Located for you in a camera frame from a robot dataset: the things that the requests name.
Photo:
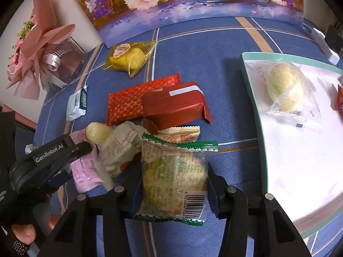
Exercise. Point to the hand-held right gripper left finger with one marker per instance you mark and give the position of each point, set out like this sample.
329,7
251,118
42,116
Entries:
136,195

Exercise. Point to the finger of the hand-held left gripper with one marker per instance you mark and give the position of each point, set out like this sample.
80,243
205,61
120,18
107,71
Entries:
83,148
63,179

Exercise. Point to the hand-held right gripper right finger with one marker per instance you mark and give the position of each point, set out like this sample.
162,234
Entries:
213,203

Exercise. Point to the pale yellow jelly cup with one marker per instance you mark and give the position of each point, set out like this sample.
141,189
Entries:
97,132

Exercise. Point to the pink snack packet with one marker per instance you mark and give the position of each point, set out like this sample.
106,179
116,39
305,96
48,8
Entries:
85,174

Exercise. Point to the beige paper snack packet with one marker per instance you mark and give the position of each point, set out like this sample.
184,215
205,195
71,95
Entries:
120,144

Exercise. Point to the green-edged clear cracker packet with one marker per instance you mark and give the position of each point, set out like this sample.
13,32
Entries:
174,174

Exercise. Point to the cream and orange snack packet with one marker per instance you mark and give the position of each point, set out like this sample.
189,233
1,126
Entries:
179,135

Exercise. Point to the white tray with green rim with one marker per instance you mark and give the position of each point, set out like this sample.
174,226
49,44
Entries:
300,166

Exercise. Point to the person's left hand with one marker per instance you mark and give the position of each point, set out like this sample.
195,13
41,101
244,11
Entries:
24,233

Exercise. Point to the crumpled white blue wrapper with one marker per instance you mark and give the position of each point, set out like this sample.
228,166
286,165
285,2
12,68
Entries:
29,148

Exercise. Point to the small green white packet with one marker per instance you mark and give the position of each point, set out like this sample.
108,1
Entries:
77,103

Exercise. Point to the red patterned snack packet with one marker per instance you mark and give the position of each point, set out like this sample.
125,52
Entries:
126,107

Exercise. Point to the dark red boxed snack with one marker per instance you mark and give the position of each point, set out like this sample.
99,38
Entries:
171,107

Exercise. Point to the yellow cake packet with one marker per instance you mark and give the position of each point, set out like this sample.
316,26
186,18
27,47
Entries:
126,57

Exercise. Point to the blue plaid tablecloth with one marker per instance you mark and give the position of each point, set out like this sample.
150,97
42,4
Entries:
219,91

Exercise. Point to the pink flower bouquet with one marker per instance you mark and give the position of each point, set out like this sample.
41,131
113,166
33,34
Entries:
40,40

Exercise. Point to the clear packet with pale pastry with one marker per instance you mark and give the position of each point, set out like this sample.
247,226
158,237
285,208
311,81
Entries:
285,88

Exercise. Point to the small red snack packet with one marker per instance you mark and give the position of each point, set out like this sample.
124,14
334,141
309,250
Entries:
340,99

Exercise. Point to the floral painting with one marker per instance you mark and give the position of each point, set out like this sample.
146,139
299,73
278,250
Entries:
187,2

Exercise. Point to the white power strip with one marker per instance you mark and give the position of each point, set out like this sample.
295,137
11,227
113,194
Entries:
325,46

